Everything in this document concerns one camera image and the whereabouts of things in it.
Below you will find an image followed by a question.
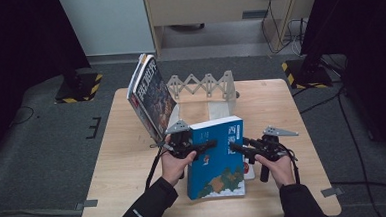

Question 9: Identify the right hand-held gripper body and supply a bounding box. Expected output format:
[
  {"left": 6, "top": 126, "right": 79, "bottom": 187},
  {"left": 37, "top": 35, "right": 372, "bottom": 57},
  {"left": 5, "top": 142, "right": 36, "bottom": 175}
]
[{"left": 252, "top": 124, "right": 302, "bottom": 184}]

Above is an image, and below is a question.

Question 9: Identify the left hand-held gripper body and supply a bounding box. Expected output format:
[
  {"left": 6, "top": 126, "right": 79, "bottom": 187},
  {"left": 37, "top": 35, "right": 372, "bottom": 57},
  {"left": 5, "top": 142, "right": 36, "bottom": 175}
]
[{"left": 164, "top": 118, "right": 200, "bottom": 182}]

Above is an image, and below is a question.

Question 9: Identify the white caterpillar picture book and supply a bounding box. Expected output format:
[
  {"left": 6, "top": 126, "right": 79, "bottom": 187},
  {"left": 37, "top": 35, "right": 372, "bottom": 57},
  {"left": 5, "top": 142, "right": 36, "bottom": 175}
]
[{"left": 242, "top": 157, "right": 257, "bottom": 181}]

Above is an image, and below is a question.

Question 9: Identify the thick blue book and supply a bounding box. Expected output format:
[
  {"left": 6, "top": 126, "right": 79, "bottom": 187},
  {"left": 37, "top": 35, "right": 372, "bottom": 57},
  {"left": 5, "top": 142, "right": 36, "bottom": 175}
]
[{"left": 182, "top": 114, "right": 249, "bottom": 201}]

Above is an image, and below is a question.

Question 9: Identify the dark illustrated magazine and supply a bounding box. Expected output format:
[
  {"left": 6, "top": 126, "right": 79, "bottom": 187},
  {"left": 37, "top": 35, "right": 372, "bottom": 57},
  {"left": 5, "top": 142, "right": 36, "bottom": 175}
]
[{"left": 133, "top": 53, "right": 180, "bottom": 144}]

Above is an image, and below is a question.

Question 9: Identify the grey extendable metal book rack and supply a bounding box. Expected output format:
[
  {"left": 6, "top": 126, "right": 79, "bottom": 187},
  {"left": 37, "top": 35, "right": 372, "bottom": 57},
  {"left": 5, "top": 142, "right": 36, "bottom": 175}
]
[{"left": 164, "top": 69, "right": 242, "bottom": 125}]

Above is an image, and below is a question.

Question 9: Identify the grey portrait magazine red band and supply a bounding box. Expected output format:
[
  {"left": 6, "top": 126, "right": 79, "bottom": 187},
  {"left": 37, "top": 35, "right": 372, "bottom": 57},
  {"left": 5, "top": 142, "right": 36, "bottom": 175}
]
[{"left": 124, "top": 51, "right": 161, "bottom": 147}]

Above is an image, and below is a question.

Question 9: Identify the person's left hand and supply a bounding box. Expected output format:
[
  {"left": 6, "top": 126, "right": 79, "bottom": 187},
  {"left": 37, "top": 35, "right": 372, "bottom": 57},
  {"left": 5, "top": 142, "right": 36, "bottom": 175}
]
[{"left": 159, "top": 141, "right": 200, "bottom": 188}]

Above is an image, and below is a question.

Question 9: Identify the person's right hand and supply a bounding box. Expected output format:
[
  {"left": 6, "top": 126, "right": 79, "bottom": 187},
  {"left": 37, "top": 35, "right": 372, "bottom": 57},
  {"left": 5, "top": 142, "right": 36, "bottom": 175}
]
[{"left": 253, "top": 150, "right": 296, "bottom": 191}]

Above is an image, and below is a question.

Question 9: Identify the grey tape strip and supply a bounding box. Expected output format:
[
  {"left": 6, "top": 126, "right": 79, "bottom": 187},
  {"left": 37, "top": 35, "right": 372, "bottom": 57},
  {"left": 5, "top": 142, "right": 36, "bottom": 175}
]
[
  {"left": 74, "top": 199, "right": 100, "bottom": 212},
  {"left": 319, "top": 186, "right": 346, "bottom": 199}
]

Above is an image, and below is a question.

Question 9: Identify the black stand yellow striped base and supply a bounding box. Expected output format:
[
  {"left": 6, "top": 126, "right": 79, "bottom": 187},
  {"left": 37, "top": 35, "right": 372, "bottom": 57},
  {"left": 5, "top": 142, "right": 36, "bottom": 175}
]
[
  {"left": 279, "top": 30, "right": 334, "bottom": 92},
  {"left": 52, "top": 52, "right": 106, "bottom": 106}
]

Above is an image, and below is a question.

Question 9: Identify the black tape floor mark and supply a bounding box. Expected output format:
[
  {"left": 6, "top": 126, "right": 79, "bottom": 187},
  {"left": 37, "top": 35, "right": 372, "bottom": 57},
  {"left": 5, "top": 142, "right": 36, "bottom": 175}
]
[{"left": 83, "top": 116, "right": 103, "bottom": 140}]

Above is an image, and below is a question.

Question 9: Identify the dark round base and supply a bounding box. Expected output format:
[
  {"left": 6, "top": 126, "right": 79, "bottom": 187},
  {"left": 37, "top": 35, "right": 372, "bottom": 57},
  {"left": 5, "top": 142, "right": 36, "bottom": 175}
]
[{"left": 169, "top": 23, "right": 207, "bottom": 33}]

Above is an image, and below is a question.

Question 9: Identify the light wooden desk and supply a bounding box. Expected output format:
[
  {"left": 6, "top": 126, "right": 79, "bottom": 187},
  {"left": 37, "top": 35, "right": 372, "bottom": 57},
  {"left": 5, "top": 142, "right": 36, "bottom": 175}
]
[{"left": 141, "top": 0, "right": 324, "bottom": 59}]

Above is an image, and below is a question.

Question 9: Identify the black curtain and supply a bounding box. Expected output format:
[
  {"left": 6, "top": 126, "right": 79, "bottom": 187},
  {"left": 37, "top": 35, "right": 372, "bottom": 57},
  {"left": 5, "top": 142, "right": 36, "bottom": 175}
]
[
  {"left": 0, "top": 0, "right": 97, "bottom": 168},
  {"left": 296, "top": 0, "right": 386, "bottom": 166}
]

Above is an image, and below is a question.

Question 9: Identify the white cabinet panel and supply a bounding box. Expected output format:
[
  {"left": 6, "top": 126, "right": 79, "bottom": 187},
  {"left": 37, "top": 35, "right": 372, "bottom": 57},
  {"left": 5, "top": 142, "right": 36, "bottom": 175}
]
[{"left": 56, "top": 0, "right": 156, "bottom": 59}]

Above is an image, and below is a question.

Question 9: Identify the right hand-held gripper black cable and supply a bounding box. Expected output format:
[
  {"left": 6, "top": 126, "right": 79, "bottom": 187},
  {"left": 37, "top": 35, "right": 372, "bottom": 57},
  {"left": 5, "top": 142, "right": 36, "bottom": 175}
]
[{"left": 277, "top": 142, "right": 301, "bottom": 186}]

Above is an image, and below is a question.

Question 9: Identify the hand-held gripper black cable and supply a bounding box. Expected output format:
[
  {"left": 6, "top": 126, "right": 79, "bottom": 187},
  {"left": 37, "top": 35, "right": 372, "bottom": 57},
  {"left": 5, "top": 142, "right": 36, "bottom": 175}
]
[
  {"left": 277, "top": 142, "right": 301, "bottom": 186},
  {"left": 142, "top": 140, "right": 169, "bottom": 192}
]

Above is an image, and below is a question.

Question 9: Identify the left hand-held gripper black cable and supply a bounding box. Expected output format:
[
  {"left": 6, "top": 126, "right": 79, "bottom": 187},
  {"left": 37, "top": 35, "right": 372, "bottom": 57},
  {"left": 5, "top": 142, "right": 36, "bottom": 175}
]
[{"left": 142, "top": 140, "right": 169, "bottom": 192}]

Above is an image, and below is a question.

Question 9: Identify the long black floor cable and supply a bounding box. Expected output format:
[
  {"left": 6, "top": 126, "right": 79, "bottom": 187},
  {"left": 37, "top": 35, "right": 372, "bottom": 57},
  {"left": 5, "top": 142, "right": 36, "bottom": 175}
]
[{"left": 335, "top": 84, "right": 385, "bottom": 217}]

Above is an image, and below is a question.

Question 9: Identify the black hanging cable bundle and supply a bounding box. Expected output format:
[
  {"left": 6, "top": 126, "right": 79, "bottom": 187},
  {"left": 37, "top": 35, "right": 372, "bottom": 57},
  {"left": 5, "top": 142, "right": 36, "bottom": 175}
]
[{"left": 258, "top": 0, "right": 310, "bottom": 57}]

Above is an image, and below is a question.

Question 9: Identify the thin black looped floor cable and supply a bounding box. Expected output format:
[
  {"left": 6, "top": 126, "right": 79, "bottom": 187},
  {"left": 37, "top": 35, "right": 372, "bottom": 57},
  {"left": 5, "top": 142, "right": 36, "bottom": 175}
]
[{"left": 6, "top": 105, "right": 37, "bottom": 128}]

